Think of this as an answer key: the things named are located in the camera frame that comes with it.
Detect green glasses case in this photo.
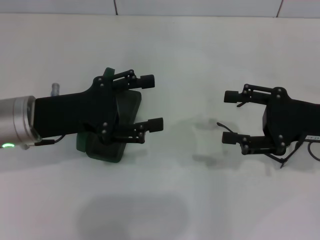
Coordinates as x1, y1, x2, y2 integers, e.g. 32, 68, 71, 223
76, 66, 143, 165

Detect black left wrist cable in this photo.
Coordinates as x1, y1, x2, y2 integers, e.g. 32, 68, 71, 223
34, 134, 68, 147

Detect black glasses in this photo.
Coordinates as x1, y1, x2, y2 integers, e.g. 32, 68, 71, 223
216, 101, 320, 170

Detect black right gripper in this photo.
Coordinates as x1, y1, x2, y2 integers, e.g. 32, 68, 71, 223
221, 83, 320, 156

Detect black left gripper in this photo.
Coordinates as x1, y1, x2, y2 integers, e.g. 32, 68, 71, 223
32, 69, 156, 146

